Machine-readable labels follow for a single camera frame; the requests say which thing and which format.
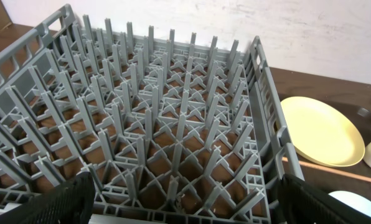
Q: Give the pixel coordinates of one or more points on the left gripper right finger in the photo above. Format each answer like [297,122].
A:
[302,203]

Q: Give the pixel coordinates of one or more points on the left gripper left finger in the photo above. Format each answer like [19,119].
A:
[70,202]

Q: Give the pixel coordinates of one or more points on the light blue bowl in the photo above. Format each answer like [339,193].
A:
[353,200]

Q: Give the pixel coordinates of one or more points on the yellow plate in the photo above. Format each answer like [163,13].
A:
[322,134]

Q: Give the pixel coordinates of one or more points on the upper wooden chopstick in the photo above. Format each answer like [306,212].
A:
[322,175]

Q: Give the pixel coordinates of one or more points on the grey plastic dish rack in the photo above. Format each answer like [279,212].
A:
[170,132]

